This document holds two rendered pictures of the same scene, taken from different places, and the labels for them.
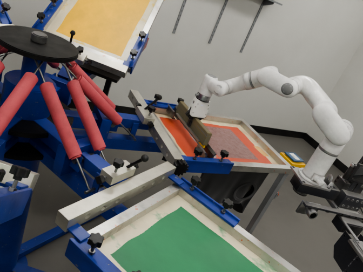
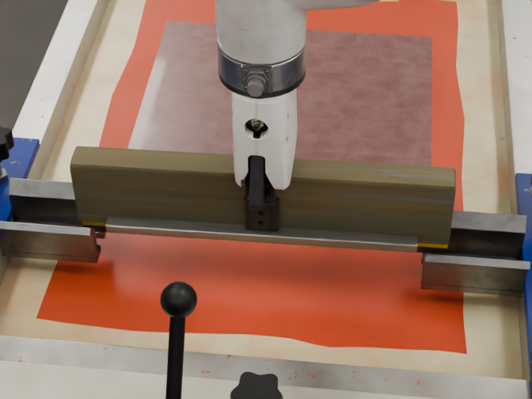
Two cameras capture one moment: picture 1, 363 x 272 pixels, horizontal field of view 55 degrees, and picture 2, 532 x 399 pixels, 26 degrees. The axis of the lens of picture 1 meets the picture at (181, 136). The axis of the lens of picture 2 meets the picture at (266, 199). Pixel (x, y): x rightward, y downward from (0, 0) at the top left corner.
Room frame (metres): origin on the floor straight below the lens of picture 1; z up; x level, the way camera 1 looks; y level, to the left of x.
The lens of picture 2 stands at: (1.22, 0.57, 1.79)
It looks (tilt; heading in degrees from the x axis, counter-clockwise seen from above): 42 degrees down; 312
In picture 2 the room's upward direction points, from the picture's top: straight up
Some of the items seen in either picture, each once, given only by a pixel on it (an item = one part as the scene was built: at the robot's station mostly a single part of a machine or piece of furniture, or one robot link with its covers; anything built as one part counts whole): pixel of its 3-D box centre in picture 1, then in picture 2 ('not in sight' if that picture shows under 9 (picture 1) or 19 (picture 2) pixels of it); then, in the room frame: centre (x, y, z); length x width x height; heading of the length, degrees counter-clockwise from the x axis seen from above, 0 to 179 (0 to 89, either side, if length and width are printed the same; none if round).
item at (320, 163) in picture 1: (320, 165); not in sight; (1.50, -0.65, 1.21); 0.16 x 0.13 x 0.15; 18
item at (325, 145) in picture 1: (337, 136); not in sight; (1.51, -0.64, 1.37); 0.13 x 0.10 x 0.16; 158
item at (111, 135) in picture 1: (147, 143); not in sight; (1.64, 0.15, 0.89); 1.24 x 0.06 x 0.06; 125
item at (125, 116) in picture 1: (132, 121); not in sight; (1.56, 0.26, 1.02); 0.17 x 0.06 x 0.05; 125
